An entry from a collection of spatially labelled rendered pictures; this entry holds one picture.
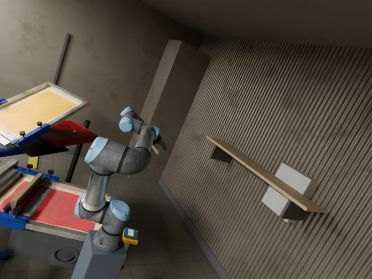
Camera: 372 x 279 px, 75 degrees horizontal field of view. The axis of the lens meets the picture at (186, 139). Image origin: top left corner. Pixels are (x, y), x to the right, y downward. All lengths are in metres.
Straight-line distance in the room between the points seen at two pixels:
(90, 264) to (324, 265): 2.11
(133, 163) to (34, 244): 1.18
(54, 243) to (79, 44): 3.49
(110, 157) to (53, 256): 1.17
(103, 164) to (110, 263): 0.63
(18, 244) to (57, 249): 0.24
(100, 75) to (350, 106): 3.86
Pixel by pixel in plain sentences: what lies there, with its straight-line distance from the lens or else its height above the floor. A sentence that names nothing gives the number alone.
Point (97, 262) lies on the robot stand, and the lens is 1.43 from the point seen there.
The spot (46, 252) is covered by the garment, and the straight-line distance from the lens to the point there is 2.03.
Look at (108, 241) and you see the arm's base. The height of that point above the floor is 1.25.
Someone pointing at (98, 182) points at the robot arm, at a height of 1.60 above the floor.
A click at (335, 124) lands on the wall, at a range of 2.88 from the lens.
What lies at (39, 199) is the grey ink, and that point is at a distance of 2.09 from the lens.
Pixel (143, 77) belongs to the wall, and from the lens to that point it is 4.99.
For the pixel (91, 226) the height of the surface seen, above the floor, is 0.96.
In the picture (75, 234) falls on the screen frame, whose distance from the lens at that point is 1.80.
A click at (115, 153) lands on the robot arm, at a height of 1.78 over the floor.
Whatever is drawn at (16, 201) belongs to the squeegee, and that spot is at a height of 1.05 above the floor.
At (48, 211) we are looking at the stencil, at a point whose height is 0.96.
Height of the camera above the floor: 2.13
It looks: 12 degrees down
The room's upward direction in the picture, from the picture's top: 23 degrees clockwise
